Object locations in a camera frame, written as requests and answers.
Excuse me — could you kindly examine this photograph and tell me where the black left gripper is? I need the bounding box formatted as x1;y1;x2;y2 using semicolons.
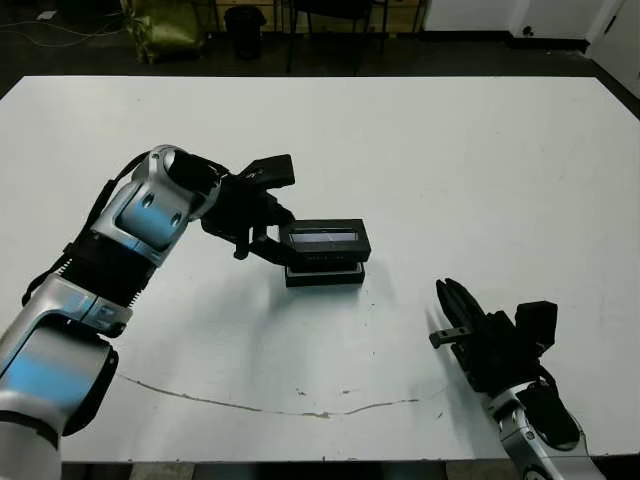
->
199;174;297;266

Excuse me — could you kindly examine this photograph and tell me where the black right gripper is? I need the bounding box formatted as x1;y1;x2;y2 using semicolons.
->
429;278;544;394

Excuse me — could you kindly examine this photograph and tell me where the black box lid camera print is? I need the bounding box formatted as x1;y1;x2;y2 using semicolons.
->
277;217;372;266

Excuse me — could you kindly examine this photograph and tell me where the black box base white insert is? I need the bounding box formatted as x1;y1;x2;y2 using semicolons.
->
284;260;366;289

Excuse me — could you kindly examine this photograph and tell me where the black trash bin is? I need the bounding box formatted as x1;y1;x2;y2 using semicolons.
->
224;5;267;61

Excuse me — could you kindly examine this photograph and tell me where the wooden shelf unit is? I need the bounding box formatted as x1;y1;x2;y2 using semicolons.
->
209;0;426;34

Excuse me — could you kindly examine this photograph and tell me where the black office chair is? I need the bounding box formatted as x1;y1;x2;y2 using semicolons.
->
286;0;389;76

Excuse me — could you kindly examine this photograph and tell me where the large crinkled plastic bag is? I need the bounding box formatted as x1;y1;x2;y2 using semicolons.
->
124;0;209;65

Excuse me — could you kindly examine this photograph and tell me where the white door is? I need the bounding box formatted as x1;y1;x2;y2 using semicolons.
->
587;0;640;104

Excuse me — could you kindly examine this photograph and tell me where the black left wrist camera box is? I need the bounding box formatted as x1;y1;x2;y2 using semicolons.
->
239;153;297;191

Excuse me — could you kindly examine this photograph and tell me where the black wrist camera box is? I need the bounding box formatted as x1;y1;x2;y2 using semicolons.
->
239;153;297;191
514;300;559;354

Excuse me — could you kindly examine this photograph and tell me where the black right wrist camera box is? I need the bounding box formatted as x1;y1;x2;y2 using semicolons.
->
514;300;559;354

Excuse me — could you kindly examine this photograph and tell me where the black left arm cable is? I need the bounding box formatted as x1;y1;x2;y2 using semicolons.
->
22;152;151;306

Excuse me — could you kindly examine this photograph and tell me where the thin white floor cable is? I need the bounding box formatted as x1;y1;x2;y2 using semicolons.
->
0;17;129;49

